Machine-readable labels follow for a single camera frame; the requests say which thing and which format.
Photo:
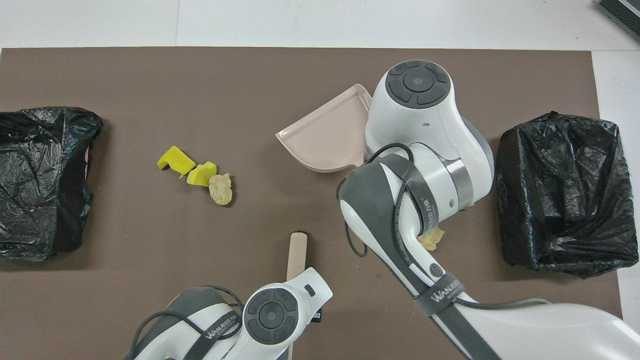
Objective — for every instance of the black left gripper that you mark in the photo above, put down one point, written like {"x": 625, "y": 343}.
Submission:
{"x": 316, "y": 316}

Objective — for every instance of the beige hand brush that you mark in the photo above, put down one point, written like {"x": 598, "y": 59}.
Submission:
{"x": 297, "y": 255}

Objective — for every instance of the tan foam chunk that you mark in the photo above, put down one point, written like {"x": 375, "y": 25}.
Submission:
{"x": 431, "y": 240}
{"x": 221, "y": 189}

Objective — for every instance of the beige plastic dustpan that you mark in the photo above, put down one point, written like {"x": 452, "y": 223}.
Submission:
{"x": 325, "y": 135}

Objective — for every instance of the small yellow sponge piece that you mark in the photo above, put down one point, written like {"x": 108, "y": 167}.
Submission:
{"x": 202, "y": 174}

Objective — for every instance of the large yellow sponge piece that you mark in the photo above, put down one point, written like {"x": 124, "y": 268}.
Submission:
{"x": 175, "y": 160}

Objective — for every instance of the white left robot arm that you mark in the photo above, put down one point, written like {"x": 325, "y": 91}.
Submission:
{"x": 270, "y": 315}

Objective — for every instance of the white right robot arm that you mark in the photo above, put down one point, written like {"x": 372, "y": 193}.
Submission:
{"x": 420, "y": 125}

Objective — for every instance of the black trash bag bin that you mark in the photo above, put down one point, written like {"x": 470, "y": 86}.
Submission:
{"x": 35, "y": 185}
{"x": 565, "y": 195}

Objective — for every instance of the pink plastic bin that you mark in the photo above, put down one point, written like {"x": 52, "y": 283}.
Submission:
{"x": 88, "y": 159}

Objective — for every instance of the brown table mat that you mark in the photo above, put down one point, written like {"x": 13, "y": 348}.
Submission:
{"x": 150, "y": 75}

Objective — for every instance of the dark striped panel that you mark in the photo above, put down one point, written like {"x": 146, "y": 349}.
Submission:
{"x": 622, "y": 15}

